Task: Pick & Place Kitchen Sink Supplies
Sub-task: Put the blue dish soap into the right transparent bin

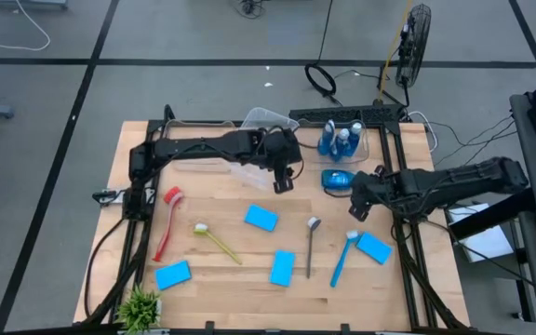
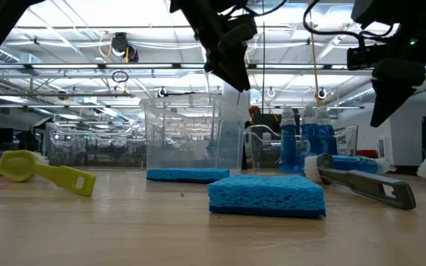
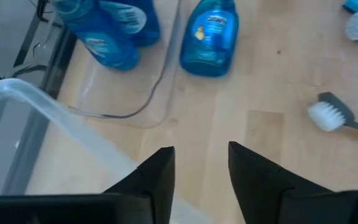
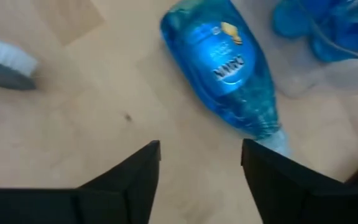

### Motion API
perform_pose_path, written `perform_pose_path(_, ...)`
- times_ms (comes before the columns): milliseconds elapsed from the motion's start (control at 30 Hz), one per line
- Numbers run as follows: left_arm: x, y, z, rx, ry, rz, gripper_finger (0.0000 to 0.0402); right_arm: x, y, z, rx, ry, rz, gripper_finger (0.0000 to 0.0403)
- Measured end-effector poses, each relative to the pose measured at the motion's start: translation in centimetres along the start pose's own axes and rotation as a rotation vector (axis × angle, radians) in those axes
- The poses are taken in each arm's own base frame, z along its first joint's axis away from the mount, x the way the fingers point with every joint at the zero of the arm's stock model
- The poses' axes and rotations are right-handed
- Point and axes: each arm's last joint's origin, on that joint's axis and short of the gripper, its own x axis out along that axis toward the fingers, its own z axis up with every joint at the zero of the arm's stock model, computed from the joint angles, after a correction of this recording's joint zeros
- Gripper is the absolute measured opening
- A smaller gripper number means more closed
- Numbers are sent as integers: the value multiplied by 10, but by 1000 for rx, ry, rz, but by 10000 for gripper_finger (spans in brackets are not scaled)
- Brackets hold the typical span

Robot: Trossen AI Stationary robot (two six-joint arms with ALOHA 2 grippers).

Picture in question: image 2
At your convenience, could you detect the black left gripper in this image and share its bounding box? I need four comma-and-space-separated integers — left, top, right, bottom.
169, 0, 251, 92

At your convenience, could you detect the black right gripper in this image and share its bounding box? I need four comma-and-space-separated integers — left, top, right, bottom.
370, 21, 426, 129

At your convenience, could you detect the blue cellulose sponge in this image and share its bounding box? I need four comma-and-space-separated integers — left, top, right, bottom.
146, 168, 231, 185
207, 174, 327, 219

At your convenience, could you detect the yellow-green dish brush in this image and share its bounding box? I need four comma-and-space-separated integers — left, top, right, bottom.
0, 149, 98, 198

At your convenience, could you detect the white building pillar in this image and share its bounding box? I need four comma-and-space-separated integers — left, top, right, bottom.
222, 79, 251, 112

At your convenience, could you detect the person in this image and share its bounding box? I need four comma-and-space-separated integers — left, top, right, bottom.
248, 105, 264, 126

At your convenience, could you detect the red box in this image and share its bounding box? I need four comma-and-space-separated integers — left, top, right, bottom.
356, 149, 379, 160

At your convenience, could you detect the tall clear plastic bin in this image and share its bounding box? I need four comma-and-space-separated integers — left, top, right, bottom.
140, 92, 249, 174

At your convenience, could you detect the grey dish brush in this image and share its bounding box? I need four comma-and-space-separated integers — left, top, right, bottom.
304, 153, 417, 211

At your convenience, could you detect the wide shallow clear bin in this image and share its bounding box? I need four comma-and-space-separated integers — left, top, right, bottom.
45, 121, 147, 169

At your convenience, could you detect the thin black hanging cable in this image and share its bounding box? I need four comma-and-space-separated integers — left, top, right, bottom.
260, 20, 266, 104

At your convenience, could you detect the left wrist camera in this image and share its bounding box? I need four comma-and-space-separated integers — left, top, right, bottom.
218, 13, 259, 50

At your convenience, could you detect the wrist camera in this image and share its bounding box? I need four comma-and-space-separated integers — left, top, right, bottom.
218, 13, 259, 50
346, 44, 381, 72

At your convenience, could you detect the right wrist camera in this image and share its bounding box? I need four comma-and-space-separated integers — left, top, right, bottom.
346, 44, 381, 72

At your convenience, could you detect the small clear handled bin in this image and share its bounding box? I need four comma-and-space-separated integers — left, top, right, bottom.
244, 124, 359, 174

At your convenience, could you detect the yellow power cable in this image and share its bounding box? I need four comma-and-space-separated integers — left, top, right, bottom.
308, 10, 323, 108

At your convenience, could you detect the black ceiling cable reel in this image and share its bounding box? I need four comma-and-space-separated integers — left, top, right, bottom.
110, 32, 140, 63

